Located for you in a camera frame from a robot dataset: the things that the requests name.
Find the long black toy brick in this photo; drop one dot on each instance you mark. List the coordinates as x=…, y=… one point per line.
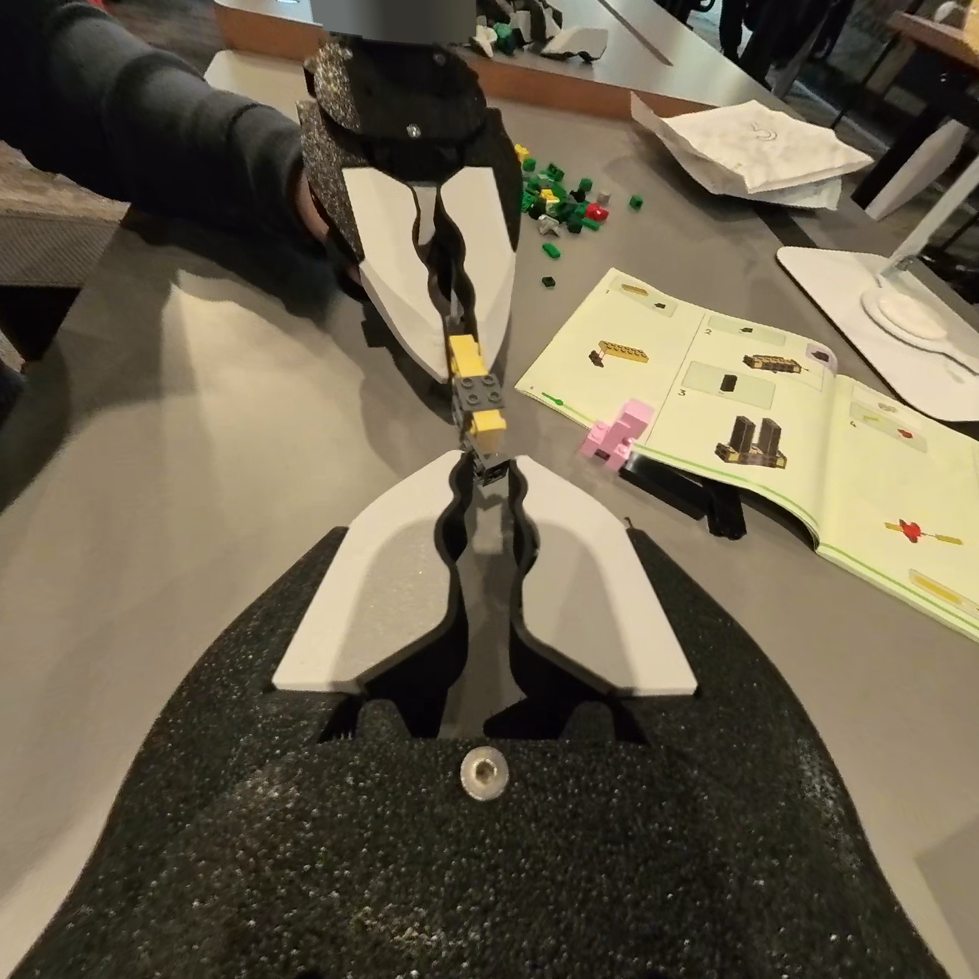
x=665, y=482

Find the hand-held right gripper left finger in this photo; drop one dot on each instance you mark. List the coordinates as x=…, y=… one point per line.
x=359, y=604

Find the white paper bag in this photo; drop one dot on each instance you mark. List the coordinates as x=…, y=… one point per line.
x=765, y=141
x=803, y=196

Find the grey desk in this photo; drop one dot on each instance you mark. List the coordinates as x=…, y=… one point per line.
x=191, y=497

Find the person's left forearm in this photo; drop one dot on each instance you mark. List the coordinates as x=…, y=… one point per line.
x=138, y=115

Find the white stand base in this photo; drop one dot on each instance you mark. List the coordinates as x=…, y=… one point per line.
x=879, y=321

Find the tall black toy brick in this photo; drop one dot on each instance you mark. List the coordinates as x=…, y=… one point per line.
x=726, y=512

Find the pink toy brick figure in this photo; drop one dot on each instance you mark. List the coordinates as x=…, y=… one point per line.
x=616, y=432

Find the white black plastic part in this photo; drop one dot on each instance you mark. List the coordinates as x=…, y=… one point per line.
x=529, y=19
x=573, y=40

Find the pile of small coloured bricks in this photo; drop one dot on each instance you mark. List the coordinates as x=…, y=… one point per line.
x=558, y=199

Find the building instruction booklet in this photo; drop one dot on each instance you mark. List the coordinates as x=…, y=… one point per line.
x=765, y=428

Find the adjacent wood-edged table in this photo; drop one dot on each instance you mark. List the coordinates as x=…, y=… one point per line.
x=260, y=30

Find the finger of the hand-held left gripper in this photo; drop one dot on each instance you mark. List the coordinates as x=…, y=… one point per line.
x=489, y=245
x=390, y=268

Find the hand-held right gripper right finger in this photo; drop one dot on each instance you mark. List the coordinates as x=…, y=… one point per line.
x=604, y=604

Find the wooden side table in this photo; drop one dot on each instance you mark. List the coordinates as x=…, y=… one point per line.
x=918, y=183

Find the person's left hand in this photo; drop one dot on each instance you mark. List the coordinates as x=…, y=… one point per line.
x=310, y=205

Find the yellow and grey brick assembly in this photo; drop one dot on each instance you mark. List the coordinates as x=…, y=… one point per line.
x=464, y=353

